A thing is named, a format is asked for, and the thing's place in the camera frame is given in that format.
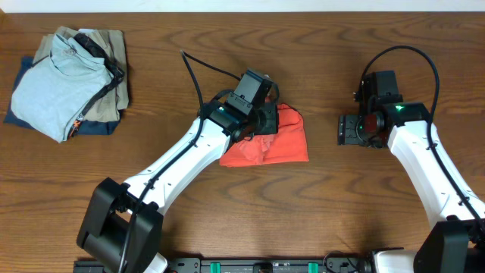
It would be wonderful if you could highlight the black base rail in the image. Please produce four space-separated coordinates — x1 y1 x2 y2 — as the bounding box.
73 249 372 273

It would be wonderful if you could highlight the folded black jacket orange trim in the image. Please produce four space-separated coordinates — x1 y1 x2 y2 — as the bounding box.
70 33 112 136

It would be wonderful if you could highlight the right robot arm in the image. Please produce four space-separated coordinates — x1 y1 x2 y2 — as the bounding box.
337 102 484 272

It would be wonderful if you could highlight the folded light grey shirt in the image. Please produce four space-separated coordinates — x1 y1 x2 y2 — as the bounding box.
11 35 112 143

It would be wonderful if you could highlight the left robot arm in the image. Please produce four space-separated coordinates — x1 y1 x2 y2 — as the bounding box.
77 101 279 272

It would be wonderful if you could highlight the folded khaki garment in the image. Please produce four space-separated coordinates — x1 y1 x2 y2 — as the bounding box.
55 27 129 122

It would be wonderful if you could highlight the red soccer t-shirt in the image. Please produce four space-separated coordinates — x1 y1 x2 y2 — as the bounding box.
219 103 309 168

